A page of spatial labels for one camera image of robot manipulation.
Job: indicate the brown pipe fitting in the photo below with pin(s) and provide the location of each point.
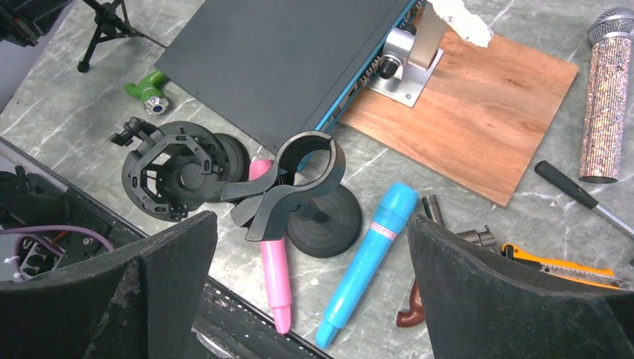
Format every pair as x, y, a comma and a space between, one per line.
415, 314

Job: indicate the yellow utility knife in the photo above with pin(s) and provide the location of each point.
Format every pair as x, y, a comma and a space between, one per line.
604, 278

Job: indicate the blue microphone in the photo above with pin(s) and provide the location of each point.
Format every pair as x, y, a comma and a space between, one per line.
389, 219

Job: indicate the black tripod microphone stand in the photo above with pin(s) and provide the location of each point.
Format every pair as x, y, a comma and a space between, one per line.
112, 23

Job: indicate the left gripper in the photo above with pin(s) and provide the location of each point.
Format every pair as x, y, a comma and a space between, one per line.
24, 22

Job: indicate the wooden board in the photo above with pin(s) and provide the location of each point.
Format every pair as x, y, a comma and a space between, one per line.
479, 119

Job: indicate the black base frame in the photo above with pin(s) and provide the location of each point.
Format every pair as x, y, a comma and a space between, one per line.
225, 326

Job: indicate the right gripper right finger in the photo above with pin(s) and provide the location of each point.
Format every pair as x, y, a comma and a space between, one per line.
479, 304

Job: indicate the black clip microphone stand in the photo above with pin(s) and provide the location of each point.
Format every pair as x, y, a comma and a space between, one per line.
321, 218

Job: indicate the black handled hammer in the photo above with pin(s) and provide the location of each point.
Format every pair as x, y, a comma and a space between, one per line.
565, 184

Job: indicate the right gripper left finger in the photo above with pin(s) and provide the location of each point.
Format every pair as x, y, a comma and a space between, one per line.
138, 301

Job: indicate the silver mesh glitter microphone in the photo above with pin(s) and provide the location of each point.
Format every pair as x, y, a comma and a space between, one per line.
611, 40

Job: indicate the green pipe fitting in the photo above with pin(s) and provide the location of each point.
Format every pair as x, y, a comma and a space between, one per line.
149, 92

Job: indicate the black flat box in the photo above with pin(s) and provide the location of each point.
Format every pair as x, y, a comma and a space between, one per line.
277, 68

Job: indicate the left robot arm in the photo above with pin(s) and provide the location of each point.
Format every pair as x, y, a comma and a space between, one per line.
20, 199

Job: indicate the pink microphone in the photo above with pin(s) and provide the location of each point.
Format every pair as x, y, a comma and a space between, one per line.
277, 282

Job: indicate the metal bracket fixture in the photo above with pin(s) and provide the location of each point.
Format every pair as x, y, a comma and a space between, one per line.
412, 51

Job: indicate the black shock mount stand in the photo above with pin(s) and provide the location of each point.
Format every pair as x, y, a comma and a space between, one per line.
178, 166

